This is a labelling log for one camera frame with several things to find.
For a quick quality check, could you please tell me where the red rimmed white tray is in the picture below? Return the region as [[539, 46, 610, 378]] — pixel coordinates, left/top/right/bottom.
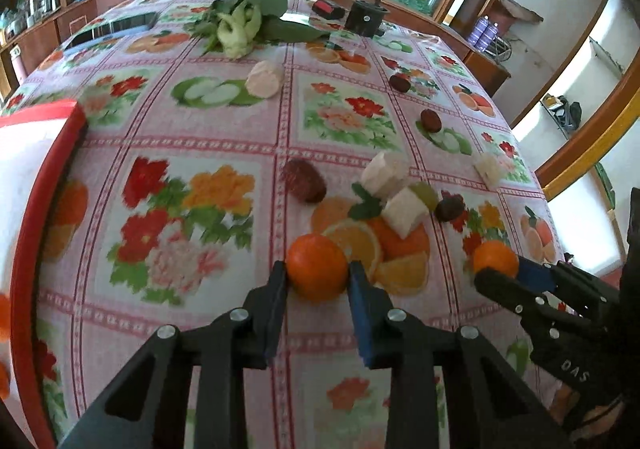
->
[[1, 99, 87, 448]]

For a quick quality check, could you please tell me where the red black small box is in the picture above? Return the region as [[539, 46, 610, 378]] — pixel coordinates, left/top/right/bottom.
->
[[311, 0, 345, 21]]

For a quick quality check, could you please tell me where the small orange tangerine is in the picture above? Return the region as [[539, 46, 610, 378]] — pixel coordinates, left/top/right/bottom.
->
[[471, 240, 520, 279]]

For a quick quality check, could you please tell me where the green leafy vegetable bunch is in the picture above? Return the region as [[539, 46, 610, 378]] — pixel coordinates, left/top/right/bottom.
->
[[184, 0, 330, 60]]

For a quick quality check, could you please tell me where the red jujube date far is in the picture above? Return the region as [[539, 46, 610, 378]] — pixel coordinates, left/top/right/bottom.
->
[[420, 109, 442, 134]]

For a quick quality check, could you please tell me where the black cylindrical device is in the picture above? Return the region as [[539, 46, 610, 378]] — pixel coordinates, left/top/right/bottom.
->
[[344, 0, 388, 37]]

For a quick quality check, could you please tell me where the small green fruit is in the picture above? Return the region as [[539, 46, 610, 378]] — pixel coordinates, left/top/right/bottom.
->
[[409, 181, 439, 213]]

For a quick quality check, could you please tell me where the dark red jujube date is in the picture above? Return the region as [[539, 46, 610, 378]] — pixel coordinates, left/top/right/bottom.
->
[[283, 158, 326, 204]]

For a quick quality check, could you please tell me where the floral plastic tablecloth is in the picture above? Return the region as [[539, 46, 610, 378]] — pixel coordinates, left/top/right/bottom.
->
[[1, 0, 561, 447]]

